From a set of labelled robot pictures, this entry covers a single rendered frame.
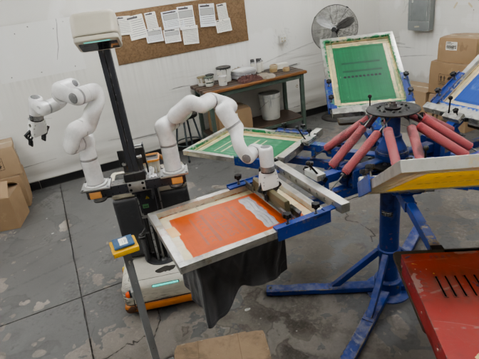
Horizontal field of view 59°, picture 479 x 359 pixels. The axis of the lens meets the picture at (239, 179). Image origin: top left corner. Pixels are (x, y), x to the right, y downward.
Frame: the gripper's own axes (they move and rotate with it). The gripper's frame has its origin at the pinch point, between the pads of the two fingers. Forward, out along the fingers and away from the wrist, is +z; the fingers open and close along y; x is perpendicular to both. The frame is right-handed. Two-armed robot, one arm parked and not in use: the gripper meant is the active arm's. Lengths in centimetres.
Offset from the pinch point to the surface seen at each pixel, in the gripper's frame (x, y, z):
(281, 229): 30.3, 10.8, 1.0
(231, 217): -2.2, 23.1, 5.9
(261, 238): 29.2, 21.4, 2.7
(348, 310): 2, -48, 101
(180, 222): -14.2, 47.4, 5.9
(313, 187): 10.1, -20.6, -2.7
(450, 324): 118, 5, -9
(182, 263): 27, 59, 2
